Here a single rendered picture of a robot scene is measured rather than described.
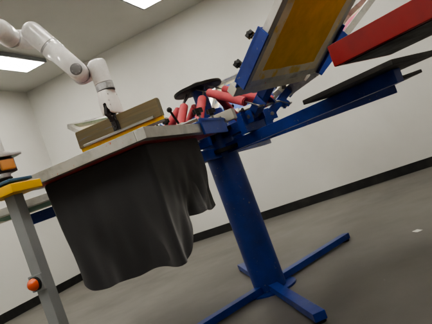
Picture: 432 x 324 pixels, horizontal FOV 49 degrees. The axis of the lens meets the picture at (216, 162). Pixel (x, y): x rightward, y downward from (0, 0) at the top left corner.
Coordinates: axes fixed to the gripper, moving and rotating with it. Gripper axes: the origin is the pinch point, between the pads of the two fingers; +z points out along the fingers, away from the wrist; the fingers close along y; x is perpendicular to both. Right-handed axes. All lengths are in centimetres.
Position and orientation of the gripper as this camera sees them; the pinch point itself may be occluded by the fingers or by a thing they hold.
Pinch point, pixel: (118, 125)
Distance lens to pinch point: 199.7
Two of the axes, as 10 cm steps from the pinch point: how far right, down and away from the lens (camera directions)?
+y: -3.4, 0.9, -9.4
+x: 8.8, -3.3, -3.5
